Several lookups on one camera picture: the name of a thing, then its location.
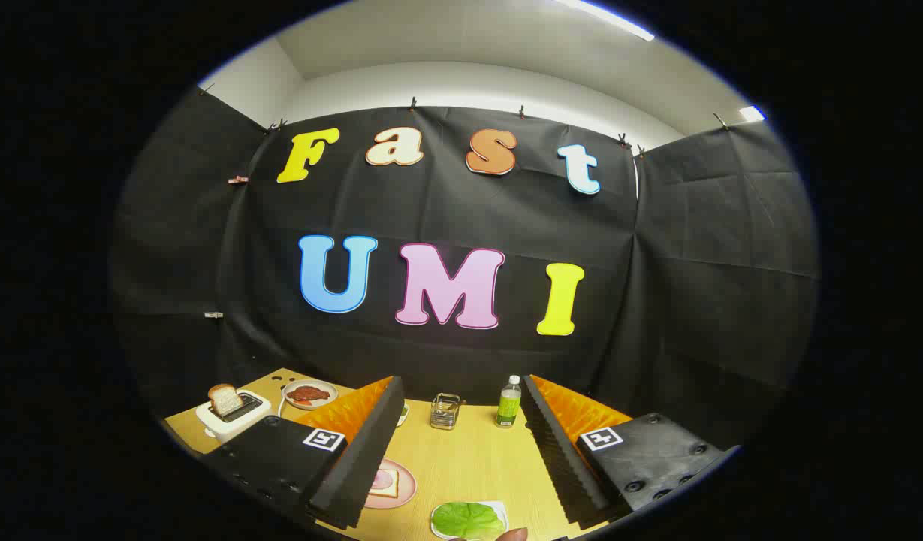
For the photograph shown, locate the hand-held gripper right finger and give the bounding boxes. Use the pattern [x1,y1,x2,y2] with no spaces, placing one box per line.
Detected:
[520,374,740,527]

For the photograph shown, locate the pink plate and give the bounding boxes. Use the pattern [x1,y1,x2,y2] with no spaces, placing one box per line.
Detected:
[363,458,418,510]

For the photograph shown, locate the square white plate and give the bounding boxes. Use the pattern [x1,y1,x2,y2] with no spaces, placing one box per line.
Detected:
[430,500,509,541]

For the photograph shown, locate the white toaster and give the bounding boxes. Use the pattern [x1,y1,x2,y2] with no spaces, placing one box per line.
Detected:
[196,389,272,443]

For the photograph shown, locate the round white plate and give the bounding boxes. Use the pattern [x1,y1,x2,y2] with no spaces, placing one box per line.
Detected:
[282,379,339,410]

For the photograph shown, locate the metal wire basket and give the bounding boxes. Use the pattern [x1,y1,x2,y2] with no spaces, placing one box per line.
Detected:
[430,393,462,431]

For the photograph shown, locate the green lettuce leaf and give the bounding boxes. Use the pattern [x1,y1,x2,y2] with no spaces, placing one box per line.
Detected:
[433,502,505,540]

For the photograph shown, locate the long ceiling light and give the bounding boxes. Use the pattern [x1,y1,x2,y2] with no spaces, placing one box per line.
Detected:
[559,0,656,42]

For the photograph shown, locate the black backdrop cloth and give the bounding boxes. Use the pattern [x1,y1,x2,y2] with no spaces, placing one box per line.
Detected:
[108,86,819,452]

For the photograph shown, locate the green label plastic bottle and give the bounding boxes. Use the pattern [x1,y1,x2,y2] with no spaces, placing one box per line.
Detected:
[495,375,523,428]

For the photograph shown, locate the toasted bread slice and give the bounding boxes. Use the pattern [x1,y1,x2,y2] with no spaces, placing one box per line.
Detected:
[208,383,243,416]

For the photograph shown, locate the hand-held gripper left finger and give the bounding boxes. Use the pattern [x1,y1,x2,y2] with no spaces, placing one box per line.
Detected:
[198,376,406,530]

